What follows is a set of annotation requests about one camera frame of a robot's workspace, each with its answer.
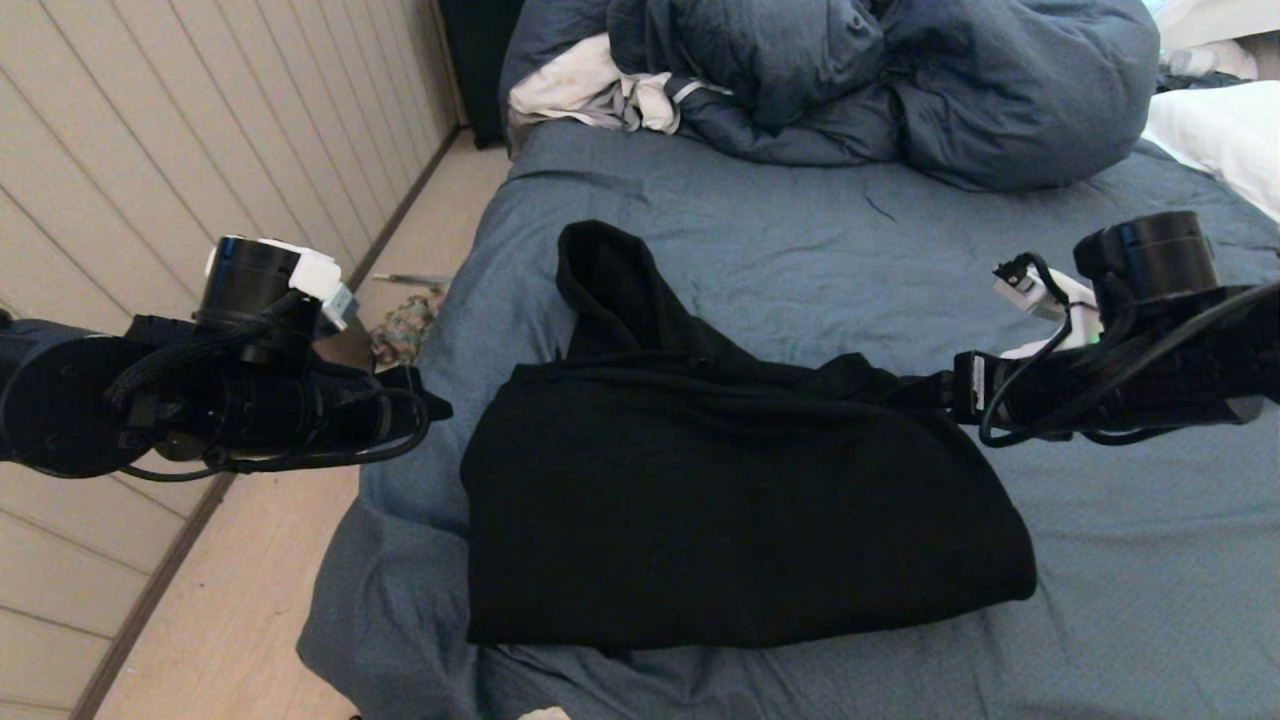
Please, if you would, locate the black hoodie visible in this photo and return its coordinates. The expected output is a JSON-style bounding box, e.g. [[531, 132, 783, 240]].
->
[[460, 220, 1038, 651]]

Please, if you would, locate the brown trash bin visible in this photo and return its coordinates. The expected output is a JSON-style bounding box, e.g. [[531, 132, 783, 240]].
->
[[318, 318, 377, 369]]

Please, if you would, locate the blue-sheeted bed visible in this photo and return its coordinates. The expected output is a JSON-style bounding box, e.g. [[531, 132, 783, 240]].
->
[[297, 118, 1280, 720]]

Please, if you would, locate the dark blue duvet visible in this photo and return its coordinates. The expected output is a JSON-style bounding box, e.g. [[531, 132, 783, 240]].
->
[[498, 0, 1161, 193]]

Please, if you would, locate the crumpled white garment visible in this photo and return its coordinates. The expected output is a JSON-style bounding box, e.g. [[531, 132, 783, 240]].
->
[[507, 33, 731, 136]]

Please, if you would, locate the black cabinet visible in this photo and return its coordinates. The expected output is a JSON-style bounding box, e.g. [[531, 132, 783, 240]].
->
[[437, 0, 526, 151]]

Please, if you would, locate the white pillow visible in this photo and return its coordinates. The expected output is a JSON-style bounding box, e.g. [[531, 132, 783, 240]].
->
[[1143, 80, 1280, 223]]

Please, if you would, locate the beige crumpled item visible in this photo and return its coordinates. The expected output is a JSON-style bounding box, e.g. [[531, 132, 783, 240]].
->
[[1158, 42, 1259, 83]]

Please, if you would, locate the white blanket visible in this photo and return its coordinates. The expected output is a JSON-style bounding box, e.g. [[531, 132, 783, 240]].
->
[[1155, 0, 1280, 51]]

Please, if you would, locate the colourful braided rope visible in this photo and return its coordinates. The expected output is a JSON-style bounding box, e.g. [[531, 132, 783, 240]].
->
[[370, 295, 441, 369]]

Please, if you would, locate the smooth black left arm cable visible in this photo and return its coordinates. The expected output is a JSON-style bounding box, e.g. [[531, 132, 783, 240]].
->
[[120, 385, 433, 483]]

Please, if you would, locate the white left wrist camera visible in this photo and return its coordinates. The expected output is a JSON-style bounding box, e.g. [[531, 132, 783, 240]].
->
[[290, 250, 358, 333]]

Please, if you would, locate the black braided cable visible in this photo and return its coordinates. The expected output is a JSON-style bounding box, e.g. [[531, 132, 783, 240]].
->
[[105, 290, 301, 421]]

